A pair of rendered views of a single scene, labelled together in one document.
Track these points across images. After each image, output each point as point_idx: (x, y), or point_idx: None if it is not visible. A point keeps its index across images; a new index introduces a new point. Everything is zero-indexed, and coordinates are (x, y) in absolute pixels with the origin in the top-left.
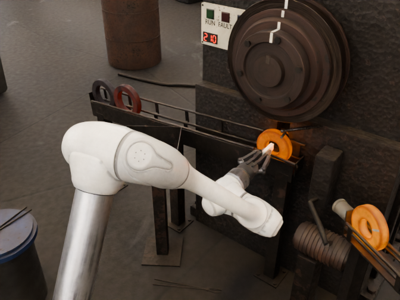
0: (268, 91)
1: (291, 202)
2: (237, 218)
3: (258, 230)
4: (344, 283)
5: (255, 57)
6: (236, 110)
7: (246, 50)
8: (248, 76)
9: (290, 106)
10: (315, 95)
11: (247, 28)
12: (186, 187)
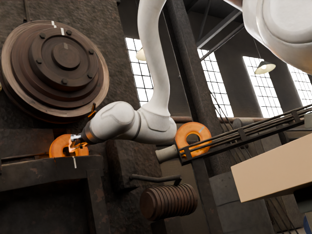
0: (69, 74)
1: None
2: (148, 120)
3: (169, 122)
4: (208, 206)
5: (49, 48)
6: (0, 144)
7: (42, 42)
8: (46, 65)
9: (85, 91)
10: (98, 82)
11: (25, 37)
12: (164, 4)
